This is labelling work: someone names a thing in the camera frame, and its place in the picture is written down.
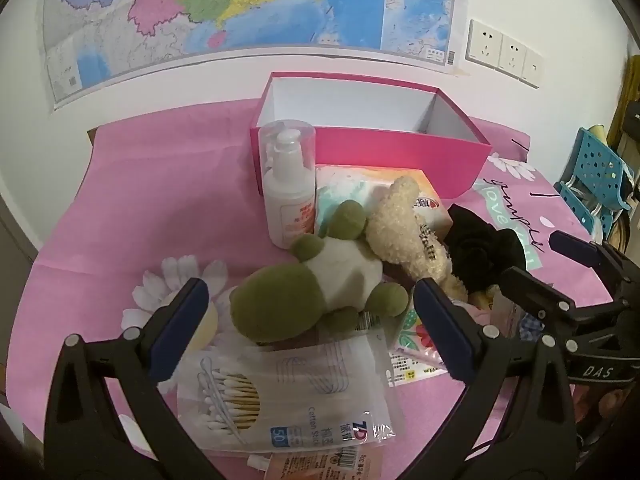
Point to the cream fluffy plush toy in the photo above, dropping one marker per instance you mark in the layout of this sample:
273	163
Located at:
400	230

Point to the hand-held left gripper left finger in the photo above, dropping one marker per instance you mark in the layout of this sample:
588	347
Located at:
180	330

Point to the pink cardboard box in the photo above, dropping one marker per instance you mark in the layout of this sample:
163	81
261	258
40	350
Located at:
400	155

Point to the clear cotton swab pack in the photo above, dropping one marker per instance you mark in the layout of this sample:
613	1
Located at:
280	390

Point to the black fluffy cloth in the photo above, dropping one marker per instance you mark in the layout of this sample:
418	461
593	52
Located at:
480	250

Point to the yellow cone spool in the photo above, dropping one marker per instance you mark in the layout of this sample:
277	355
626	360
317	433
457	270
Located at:
598	131

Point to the blue perforated plastic rack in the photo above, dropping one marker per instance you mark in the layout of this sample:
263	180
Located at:
595	160

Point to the floral printed packet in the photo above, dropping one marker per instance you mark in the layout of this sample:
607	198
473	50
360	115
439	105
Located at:
410	340

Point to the pink spout pouch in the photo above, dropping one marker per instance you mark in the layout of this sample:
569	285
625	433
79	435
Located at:
310	467

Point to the green and white plush toy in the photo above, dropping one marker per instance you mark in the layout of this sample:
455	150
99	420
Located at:
280	295

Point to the white wall socket panel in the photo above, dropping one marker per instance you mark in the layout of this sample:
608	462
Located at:
532	67
512	55
484	42

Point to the colourful wall map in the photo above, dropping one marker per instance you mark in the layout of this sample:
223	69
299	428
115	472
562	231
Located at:
200	0

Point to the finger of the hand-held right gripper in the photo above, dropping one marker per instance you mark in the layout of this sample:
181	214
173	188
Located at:
575	247
535	295

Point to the pink printed bedsheet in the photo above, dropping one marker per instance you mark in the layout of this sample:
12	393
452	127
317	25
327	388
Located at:
150	200

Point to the white lotion pump bottle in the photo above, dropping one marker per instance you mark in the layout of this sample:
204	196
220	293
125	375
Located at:
287	185

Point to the pastel tissue pack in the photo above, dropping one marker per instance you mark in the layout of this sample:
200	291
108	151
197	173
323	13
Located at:
350	185

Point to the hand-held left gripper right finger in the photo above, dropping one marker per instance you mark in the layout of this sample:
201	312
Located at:
445	330

